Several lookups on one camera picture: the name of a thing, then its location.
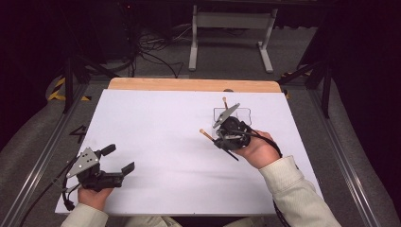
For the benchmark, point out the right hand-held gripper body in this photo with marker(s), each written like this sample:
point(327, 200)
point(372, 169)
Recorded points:
point(233, 132)

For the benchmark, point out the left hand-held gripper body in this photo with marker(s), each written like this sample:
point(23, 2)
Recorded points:
point(85, 162)

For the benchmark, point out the short black makeup brush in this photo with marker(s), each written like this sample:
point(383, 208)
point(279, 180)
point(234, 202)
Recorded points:
point(206, 135)

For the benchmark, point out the clear acrylic organizer box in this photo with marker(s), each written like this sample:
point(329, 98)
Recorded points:
point(246, 113)

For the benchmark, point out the blue gold makeup brush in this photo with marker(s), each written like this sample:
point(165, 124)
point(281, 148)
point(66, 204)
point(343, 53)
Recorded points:
point(225, 102)

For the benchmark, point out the person's right hand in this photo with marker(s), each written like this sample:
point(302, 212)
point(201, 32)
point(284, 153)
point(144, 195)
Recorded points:
point(260, 151)

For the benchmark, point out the person's left hand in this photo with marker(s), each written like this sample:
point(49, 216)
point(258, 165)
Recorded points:
point(93, 198)

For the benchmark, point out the white table mat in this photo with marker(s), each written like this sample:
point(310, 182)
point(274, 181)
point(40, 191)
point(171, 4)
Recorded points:
point(164, 148)

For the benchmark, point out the person's beige trousers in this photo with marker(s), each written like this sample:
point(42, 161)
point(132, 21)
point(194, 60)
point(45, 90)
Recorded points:
point(157, 222)

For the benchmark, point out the yellow black floor tape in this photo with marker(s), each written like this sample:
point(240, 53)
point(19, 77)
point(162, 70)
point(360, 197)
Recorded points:
point(58, 91)

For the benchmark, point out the black tripod stand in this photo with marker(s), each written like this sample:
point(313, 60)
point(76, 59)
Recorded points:
point(318, 75)
point(77, 72)

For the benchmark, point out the grey metal stand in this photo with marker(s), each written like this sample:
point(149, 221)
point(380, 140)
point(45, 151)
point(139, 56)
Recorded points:
point(233, 20)

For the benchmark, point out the aluminium rail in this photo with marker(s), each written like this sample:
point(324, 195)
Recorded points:
point(38, 164)
point(343, 157)

